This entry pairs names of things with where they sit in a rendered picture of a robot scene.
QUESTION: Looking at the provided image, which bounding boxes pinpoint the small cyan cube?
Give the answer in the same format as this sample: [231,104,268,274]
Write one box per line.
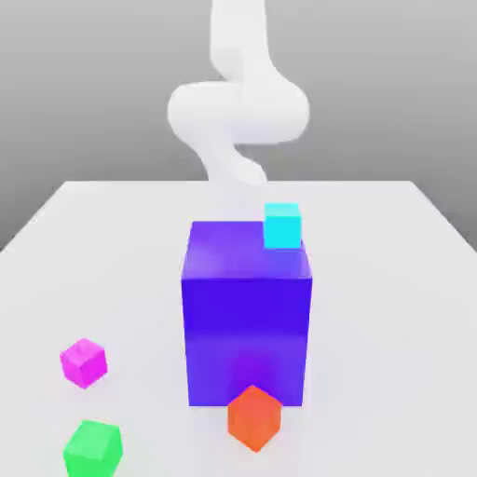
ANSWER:
[263,201,302,250]

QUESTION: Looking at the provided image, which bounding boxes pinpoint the small orange cube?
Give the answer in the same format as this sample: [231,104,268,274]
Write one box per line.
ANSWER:
[226,384,283,454]

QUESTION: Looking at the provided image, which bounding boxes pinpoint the small magenta cube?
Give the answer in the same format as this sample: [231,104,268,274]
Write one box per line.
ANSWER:
[59,337,109,390]

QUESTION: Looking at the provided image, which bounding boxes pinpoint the small green cube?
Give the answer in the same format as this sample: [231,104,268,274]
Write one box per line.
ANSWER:
[61,418,124,477]

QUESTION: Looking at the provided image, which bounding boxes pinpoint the large purple box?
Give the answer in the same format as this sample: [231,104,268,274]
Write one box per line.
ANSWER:
[180,220,314,408]

